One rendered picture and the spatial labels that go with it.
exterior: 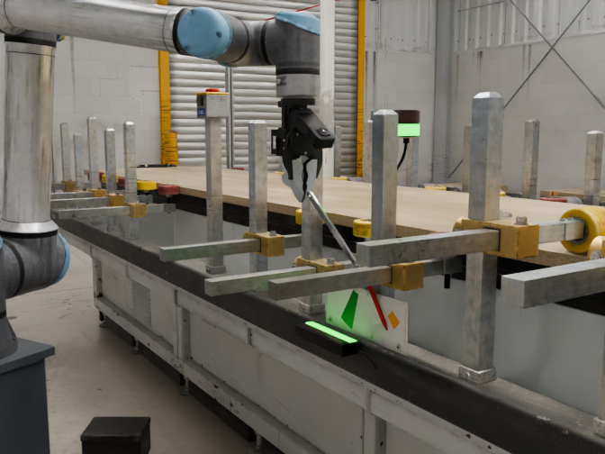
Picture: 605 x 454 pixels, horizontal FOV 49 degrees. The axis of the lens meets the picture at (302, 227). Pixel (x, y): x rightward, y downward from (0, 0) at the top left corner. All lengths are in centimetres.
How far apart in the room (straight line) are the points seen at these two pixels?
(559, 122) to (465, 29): 248
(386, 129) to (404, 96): 1011
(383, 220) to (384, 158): 12
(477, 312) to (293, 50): 62
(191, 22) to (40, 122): 58
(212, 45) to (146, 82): 806
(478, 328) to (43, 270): 109
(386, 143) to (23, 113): 88
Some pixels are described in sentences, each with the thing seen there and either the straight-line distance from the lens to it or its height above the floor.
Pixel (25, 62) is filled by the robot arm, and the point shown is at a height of 127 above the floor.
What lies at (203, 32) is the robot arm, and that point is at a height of 129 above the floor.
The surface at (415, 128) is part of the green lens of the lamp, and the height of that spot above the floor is 112.
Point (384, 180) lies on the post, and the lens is 126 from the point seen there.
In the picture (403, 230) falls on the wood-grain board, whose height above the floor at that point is 89.
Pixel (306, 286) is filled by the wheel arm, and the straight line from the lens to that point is 114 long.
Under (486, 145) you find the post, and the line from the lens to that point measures 108.
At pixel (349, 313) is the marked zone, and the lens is 137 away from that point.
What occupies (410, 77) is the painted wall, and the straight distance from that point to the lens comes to 1147.
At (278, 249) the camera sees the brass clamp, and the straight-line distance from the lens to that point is 165.
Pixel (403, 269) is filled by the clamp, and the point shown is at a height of 86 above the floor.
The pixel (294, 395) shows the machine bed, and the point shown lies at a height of 29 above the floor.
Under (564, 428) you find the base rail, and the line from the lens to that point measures 104.
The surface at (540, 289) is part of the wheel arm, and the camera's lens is 73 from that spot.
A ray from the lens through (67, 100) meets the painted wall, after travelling 906.
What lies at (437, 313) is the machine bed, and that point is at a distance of 151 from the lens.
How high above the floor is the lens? 111
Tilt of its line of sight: 8 degrees down
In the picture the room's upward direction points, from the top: straight up
